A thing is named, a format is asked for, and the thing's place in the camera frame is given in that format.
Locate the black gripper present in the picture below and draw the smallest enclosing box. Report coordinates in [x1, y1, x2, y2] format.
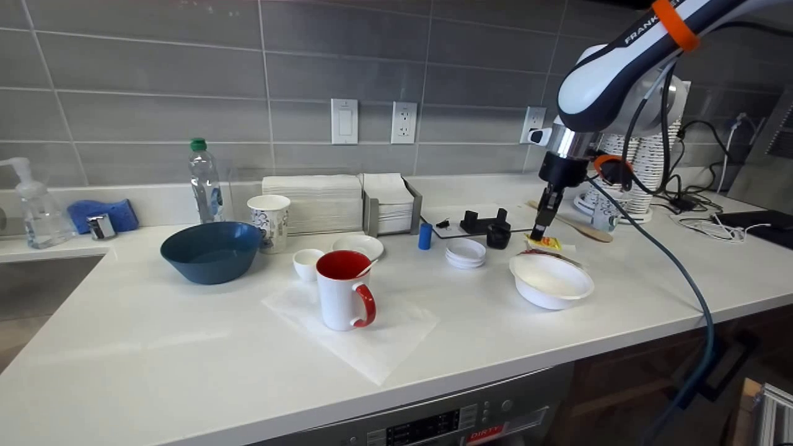
[528, 151, 593, 242]

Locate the small white cup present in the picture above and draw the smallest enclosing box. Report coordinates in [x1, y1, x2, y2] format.
[289, 244, 328, 281]

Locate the dark cabinet front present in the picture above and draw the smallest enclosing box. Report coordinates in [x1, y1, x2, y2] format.
[542, 304, 793, 446]

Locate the black flat device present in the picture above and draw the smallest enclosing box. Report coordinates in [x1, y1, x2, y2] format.
[717, 207, 793, 251]

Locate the white wall outlet with plug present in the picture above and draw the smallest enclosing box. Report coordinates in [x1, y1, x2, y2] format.
[517, 104, 551, 145]

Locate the yellow mustard sachet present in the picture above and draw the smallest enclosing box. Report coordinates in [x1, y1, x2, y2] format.
[523, 233, 565, 255]

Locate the clear water bottle green cap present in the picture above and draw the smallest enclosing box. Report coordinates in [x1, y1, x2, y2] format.
[185, 135, 225, 226]

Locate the white cable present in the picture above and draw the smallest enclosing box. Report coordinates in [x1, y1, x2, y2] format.
[697, 205, 776, 242]

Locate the small white dish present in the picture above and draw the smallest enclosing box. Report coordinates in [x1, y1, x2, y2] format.
[330, 233, 386, 262]

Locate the white mug with red handle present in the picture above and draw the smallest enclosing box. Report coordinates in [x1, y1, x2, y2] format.
[311, 248, 380, 335]

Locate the dark blue bowl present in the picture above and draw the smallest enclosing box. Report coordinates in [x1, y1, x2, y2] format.
[159, 218, 268, 288]

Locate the white round bowl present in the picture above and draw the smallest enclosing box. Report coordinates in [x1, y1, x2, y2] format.
[505, 251, 596, 314]

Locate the clear soap dispenser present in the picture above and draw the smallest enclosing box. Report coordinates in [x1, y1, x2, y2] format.
[10, 156, 65, 251]

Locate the black cable bundle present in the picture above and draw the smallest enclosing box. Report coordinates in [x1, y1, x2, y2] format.
[658, 113, 746, 212]

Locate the small metal can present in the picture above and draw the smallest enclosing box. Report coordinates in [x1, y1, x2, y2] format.
[85, 210, 119, 242]

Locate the white metal frame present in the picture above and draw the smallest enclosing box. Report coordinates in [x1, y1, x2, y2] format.
[725, 376, 793, 446]

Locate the white patterned paper cup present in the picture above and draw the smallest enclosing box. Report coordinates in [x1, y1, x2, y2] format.
[246, 192, 293, 251]

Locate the black phone holder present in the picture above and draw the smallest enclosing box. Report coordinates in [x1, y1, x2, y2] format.
[458, 205, 512, 238]

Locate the large white paper napkin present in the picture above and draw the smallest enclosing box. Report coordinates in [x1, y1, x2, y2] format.
[259, 280, 440, 389]

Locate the metal napkin dispenser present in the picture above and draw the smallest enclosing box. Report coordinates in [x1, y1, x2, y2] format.
[360, 170, 423, 238]

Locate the blue sponge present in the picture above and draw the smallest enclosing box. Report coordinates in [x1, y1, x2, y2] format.
[67, 195, 142, 238]

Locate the white wall switch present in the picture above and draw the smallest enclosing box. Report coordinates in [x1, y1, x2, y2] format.
[330, 97, 361, 145]

